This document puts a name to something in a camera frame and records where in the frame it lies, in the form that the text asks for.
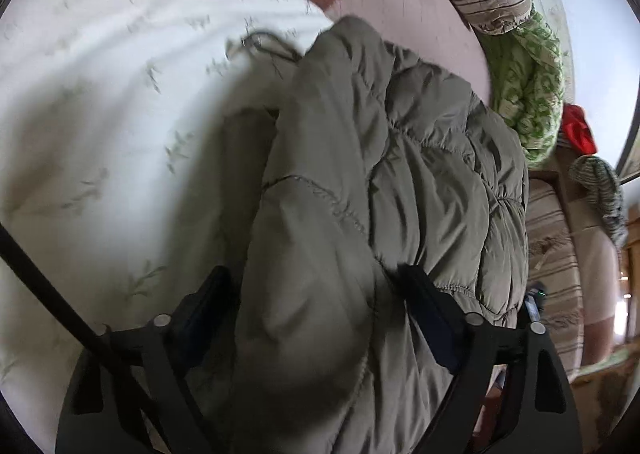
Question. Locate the striped beige mattress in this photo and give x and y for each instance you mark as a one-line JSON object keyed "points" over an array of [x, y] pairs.
{"points": [[552, 244]]}

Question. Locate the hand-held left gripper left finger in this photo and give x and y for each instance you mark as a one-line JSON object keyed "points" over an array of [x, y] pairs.
{"points": [[200, 316]]}

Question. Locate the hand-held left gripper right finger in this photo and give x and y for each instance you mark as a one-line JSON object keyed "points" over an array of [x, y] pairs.
{"points": [[434, 319]]}

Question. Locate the green floral blanket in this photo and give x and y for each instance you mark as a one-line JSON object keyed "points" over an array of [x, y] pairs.
{"points": [[530, 84]]}

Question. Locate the red cloth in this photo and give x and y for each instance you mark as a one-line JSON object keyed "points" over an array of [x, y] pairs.
{"points": [[577, 129]]}

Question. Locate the white leaf print bedsheet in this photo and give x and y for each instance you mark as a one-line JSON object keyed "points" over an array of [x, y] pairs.
{"points": [[110, 99]]}

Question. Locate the olive quilted jacket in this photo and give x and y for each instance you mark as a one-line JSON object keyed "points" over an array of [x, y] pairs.
{"points": [[375, 209]]}

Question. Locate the green white striped cloth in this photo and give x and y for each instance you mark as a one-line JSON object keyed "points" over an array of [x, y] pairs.
{"points": [[602, 194]]}

